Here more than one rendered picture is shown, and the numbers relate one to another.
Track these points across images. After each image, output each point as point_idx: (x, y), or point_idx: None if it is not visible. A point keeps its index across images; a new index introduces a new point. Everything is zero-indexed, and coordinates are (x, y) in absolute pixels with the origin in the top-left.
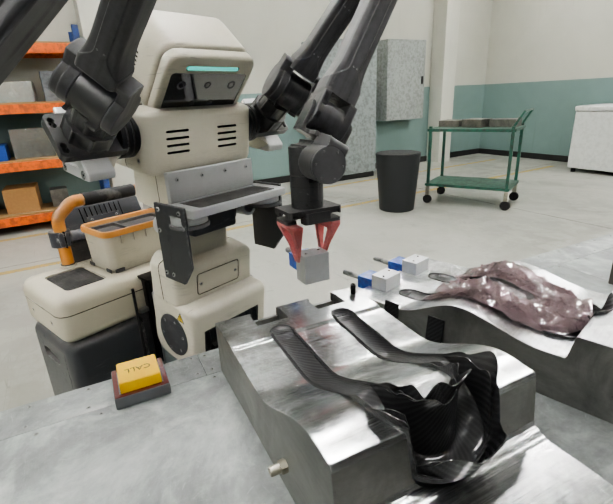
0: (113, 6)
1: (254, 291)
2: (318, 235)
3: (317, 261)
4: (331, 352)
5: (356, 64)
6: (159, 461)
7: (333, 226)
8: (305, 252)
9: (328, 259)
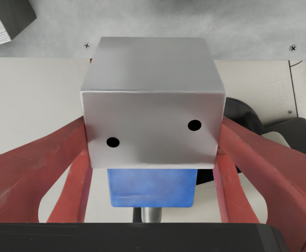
0: None
1: (171, 213)
2: (79, 216)
3: (151, 73)
4: None
5: None
6: None
7: None
8: (185, 139)
9: (90, 71)
